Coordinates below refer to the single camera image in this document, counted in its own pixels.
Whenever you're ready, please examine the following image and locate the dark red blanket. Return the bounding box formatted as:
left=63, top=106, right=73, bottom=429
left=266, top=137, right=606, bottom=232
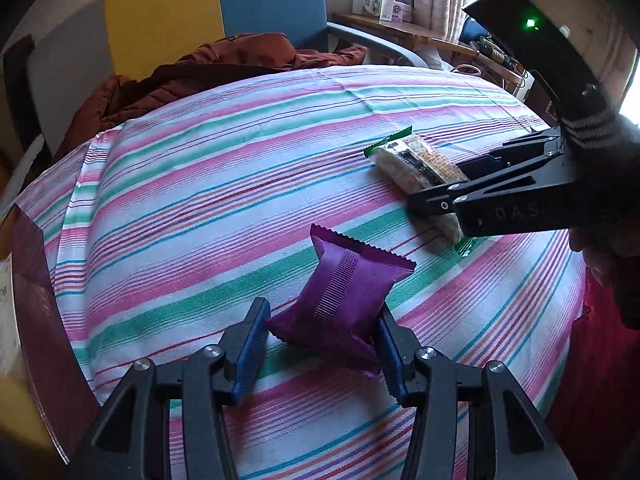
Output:
left=52, top=32, right=368, bottom=161

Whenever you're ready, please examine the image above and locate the snack bar packet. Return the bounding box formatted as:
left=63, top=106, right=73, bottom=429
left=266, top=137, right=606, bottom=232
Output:
left=364, top=126, right=473, bottom=256

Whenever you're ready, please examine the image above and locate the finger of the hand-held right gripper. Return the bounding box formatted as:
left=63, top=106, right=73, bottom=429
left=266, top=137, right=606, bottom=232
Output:
left=407, top=152, right=576, bottom=239
left=460, top=129, right=566, bottom=181

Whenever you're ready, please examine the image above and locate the tall white box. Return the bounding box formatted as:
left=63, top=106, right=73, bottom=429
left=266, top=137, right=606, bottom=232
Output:
left=364, top=0, right=396, bottom=21

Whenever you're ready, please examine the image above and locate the gold-lined maroon box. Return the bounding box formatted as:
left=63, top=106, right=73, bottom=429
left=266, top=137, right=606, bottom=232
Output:
left=0, top=205, right=101, bottom=466

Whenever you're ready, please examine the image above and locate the wooden side shelf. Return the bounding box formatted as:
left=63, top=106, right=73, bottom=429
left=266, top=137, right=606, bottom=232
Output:
left=332, top=10, right=526, bottom=92

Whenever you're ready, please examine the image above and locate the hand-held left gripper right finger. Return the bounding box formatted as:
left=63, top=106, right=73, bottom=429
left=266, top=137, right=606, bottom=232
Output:
left=372, top=305, right=576, bottom=480

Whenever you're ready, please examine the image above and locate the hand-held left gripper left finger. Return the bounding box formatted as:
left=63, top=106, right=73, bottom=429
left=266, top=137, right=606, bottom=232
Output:
left=70, top=297, right=273, bottom=480

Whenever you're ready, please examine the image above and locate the grey yellow blue chair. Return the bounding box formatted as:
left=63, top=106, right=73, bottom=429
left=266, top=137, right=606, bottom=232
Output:
left=0, top=0, right=426, bottom=171

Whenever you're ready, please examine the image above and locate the purple snack packet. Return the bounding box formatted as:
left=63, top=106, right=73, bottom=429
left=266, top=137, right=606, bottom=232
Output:
left=265, top=223, right=417, bottom=376

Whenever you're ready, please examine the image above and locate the person's red clothing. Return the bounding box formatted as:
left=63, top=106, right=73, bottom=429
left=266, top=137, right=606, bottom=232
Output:
left=550, top=270, right=640, bottom=480

